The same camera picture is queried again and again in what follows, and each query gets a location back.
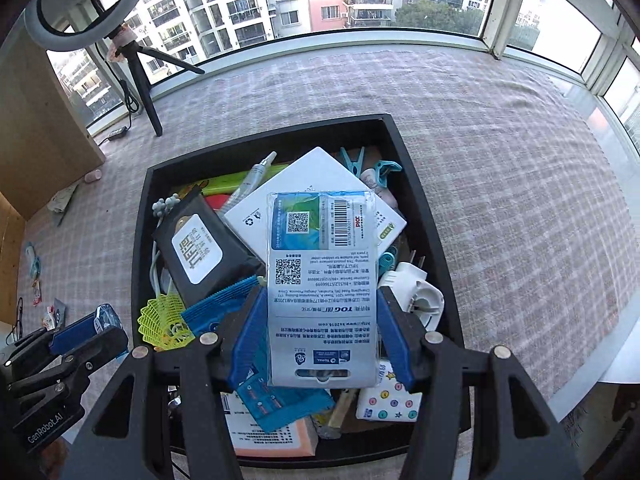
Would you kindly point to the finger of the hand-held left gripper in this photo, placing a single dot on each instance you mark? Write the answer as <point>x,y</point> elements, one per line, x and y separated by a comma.
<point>75,335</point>
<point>65,372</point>

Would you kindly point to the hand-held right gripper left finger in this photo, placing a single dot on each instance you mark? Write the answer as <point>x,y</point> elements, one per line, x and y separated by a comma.
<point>245,340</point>

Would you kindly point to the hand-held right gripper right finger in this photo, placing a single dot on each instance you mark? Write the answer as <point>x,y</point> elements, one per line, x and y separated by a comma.
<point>395,340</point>

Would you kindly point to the blue foil packet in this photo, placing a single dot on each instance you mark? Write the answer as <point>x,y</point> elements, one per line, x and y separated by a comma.
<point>215,307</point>

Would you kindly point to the white round plastic device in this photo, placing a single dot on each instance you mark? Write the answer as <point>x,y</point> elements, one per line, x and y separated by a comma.
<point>420,290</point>

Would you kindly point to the white blue card packet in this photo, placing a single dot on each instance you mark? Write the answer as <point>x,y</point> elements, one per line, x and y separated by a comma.
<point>320,285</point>

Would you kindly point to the black storage tray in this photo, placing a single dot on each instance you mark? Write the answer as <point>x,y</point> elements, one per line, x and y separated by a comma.
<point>430,220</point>

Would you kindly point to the grey glue tube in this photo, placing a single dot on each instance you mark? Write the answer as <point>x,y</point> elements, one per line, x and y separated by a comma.
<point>255,172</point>

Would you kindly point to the teal plastic clothespin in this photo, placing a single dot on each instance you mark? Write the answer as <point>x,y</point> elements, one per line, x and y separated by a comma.
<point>387,169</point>
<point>352,160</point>
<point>34,262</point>

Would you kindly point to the pink checked desktop cloth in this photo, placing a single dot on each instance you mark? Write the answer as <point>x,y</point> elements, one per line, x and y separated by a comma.
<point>500,185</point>

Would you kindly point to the red white sachet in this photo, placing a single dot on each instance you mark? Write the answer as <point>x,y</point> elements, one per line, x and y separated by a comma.
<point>37,294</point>

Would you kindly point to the dotted white tissue pack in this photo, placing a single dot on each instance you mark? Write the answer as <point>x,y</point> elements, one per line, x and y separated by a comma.
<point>390,402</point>

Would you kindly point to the lime green mesh basket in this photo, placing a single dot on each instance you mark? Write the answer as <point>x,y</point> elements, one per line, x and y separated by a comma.
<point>165,320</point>

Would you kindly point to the wooden plank panel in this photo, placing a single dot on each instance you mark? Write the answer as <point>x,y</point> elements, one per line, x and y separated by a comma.
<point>10,260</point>

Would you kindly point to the white orange paper box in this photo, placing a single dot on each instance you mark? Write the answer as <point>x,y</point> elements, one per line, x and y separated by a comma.
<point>280,437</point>

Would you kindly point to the torn grey paper envelope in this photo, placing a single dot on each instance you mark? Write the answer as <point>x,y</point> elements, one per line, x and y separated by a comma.
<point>65,200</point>

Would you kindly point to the red plastic item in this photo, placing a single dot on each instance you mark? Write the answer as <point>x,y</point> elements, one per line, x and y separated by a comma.
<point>217,201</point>

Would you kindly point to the grey bead flower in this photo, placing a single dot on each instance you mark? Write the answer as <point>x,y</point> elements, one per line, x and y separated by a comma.
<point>167,205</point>

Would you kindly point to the lime green packet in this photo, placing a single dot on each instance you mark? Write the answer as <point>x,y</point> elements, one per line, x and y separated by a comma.
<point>225,182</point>

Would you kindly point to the pale pink tube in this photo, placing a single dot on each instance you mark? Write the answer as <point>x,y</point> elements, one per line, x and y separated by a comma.
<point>369,175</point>

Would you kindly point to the white flat cardboard box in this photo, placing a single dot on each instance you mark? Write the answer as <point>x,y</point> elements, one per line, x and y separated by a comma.
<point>310,170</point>

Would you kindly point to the light wooden board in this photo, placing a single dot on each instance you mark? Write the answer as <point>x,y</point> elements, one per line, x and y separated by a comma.
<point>45,125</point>

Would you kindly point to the black tripod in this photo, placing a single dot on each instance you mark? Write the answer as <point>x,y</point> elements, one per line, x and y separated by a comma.
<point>150,100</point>

